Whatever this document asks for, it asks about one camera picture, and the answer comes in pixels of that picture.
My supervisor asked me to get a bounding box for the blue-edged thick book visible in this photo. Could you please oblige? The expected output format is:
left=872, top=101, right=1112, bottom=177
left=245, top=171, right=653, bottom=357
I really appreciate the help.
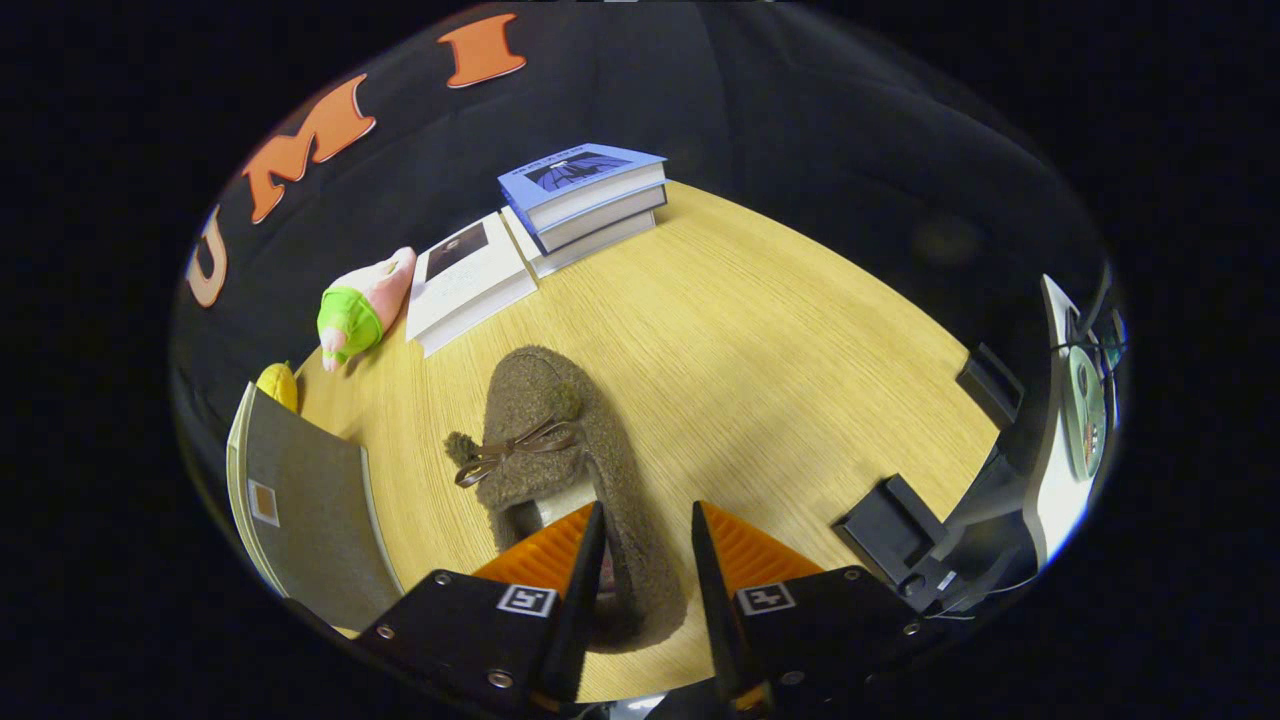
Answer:
left=530, top=185, right=669, bottom=255

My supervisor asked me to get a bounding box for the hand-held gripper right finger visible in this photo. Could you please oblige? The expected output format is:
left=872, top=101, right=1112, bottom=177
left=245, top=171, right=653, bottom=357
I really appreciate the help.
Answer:
left=689, top=500, right=927, bottom=714

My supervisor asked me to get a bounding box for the blue cover book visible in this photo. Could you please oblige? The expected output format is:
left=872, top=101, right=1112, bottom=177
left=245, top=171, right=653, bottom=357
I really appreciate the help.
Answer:
left=497, top=143, right=669, bottom=234

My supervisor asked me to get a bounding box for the grey fabric storage box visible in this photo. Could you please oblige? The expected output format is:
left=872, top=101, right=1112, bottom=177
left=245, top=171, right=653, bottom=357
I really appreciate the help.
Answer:
left=226, top=382, right=404, bottom=634

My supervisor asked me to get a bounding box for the brown fuzzy shoe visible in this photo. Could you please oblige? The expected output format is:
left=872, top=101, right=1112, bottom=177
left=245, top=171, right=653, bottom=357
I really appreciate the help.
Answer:
left=444, top=345, right=690, bottom=654

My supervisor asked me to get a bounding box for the yellow knitted ball toy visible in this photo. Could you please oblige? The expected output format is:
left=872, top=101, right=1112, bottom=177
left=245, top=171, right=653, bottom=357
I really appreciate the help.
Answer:
left=255, top=362, right=300, bottom=414

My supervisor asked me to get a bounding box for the pink plush toy green shirt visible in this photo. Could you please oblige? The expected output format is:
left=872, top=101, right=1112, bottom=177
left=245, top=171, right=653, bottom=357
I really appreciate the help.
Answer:
left=316, top=247, right=419, bottom=373

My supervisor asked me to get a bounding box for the white book with portrait photo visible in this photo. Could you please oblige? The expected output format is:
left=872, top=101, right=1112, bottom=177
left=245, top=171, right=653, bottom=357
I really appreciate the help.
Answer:
left=404, top=212, right=539, bottom=359

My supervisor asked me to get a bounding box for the black and white device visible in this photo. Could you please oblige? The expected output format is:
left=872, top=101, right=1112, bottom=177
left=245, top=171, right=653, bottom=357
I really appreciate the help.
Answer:
left=900, top=274, right=1128, bottom=617

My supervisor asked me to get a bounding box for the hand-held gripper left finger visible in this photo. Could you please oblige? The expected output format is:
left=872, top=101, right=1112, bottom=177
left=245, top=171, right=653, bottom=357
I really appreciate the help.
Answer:
left=355, top=500, right=609, bottom=714

